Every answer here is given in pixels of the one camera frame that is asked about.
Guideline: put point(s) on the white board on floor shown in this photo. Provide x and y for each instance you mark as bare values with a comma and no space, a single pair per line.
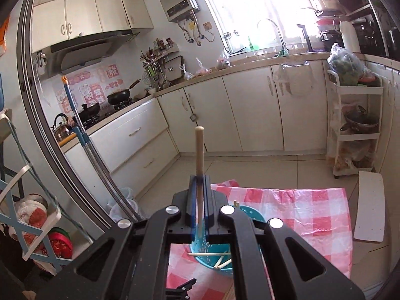
371,208

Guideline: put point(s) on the black wok on stove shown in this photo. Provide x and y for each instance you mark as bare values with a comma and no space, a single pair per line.
121,96

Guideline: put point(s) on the red patterned bowl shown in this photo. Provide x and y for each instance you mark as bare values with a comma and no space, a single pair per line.
61,243

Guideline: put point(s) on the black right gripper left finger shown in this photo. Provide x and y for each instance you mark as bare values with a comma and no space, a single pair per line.
130,261

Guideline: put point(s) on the white upper kitchen cabinets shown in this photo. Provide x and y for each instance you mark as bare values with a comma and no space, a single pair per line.
60,20

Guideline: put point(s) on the round wooden chopstick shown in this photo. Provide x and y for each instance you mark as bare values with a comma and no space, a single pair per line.
199,143

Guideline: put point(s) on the blue handled metal mop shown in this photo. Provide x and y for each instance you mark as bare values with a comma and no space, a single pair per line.
96,161

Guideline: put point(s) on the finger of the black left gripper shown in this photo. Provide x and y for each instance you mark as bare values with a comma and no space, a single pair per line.
181,292

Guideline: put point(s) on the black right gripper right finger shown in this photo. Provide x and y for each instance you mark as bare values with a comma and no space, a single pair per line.
269,259

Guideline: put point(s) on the wooden chopstick bundle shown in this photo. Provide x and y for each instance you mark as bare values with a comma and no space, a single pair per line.
208,254
220,264

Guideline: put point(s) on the teal perforated plastic basket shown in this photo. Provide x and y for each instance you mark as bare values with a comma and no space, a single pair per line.
212,256

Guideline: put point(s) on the range hood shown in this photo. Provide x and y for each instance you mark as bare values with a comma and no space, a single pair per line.
83,51

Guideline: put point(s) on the green vegetables plastic bag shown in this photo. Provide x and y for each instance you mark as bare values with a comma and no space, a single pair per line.
346,65

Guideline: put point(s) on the pink checkered plastic tablecloth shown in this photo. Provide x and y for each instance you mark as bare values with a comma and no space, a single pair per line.
321,217

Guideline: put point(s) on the wooden chopstick bundle leftmost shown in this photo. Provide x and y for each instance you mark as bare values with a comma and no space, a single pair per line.
208,254

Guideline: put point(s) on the white shelf rack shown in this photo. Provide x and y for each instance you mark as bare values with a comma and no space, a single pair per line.
354,124

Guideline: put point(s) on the steel kettle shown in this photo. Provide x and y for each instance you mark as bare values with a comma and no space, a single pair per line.
61,127

